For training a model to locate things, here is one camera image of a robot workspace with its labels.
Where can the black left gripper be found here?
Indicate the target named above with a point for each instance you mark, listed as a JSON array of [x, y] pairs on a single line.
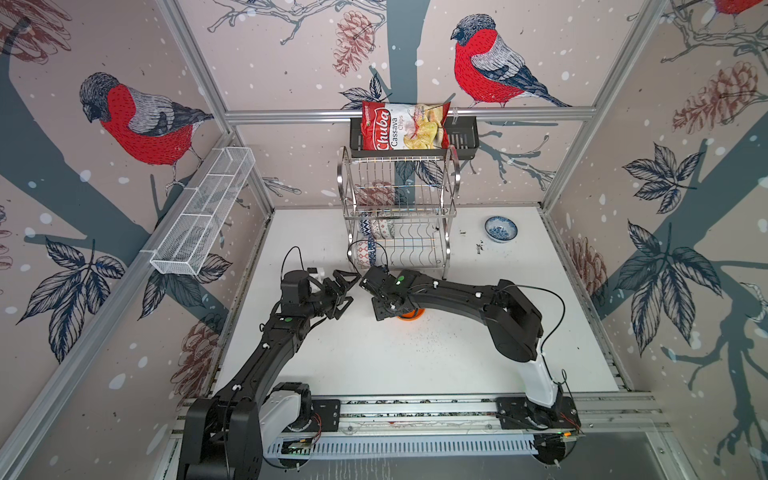
[[338, 294]]

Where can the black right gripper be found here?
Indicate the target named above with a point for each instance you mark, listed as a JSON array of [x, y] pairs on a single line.
[[379, 315]]

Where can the plain orange bowl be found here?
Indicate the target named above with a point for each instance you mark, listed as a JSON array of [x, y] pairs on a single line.
[[411, 316]]

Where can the dark red pattern bowl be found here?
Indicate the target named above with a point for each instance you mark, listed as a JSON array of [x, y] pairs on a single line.
[[375, 229]]

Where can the green pattern bowl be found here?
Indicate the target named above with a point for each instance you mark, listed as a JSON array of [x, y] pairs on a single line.
[[387, 228]]

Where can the blue floral small bowl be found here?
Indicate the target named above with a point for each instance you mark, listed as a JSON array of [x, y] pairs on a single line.
[[500, 229]]

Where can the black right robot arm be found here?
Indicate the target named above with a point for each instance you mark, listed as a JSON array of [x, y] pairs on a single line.
[[512, 320]]

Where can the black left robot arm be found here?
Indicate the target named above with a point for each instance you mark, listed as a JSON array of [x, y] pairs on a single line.
[[225, 435]]

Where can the steel two-tier dish rack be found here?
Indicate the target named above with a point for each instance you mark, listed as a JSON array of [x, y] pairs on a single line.
[[418, 193]]

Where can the red cassava chips bag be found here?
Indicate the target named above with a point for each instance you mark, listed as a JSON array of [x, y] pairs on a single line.
[[394, 126]]

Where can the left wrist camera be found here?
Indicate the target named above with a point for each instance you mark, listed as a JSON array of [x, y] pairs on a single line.
[[298, 286]]

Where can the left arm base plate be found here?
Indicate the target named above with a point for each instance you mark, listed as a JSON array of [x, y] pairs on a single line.
[[323, 416]]

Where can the white mesh wall shelf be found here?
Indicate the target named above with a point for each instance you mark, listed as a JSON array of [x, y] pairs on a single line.
[[189, 241]]

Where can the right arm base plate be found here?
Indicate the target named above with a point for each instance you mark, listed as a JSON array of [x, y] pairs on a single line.
[[518, 413]]

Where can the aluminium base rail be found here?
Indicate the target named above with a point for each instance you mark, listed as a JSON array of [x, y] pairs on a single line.
[[459, 425]]

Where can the aluminium frame corner post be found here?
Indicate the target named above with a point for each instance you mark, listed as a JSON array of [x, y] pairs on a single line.
[[199, 69]]

